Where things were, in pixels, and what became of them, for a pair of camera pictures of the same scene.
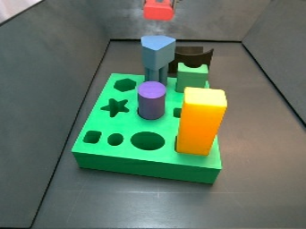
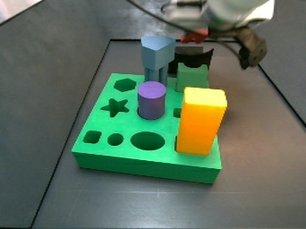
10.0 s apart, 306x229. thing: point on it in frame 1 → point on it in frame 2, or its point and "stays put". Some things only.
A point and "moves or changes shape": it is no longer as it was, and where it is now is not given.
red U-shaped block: (158, 10) moves or changes shape
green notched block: (191, 77) stays put
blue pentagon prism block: (158, 55) stays put
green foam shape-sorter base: (122, 142) stays put
